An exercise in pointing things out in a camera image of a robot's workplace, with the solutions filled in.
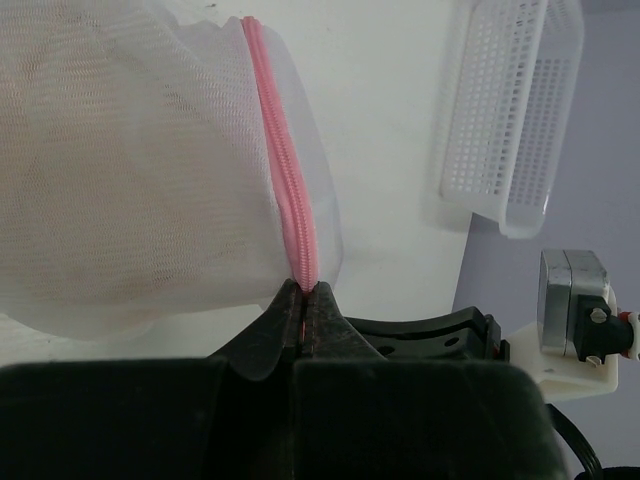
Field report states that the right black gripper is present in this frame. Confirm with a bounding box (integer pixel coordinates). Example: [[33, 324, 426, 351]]
[[348, 307, 503, 361]]

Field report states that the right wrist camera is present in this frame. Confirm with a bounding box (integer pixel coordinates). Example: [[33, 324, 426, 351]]
[[507, 249, 639, 403]]

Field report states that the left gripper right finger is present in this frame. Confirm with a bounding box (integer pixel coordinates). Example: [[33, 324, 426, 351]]
[[299, 282, 384, 360]]

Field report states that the white plastic basket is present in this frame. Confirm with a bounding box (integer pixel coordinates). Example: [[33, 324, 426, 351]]
[[440, 1, 585, 239]]

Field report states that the white mesh laundry bag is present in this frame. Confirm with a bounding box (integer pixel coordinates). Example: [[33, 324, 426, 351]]
[[1, 1, 343, 339]]

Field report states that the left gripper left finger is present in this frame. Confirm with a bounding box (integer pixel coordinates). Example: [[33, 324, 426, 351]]
[[210, 280, 306, 382]]

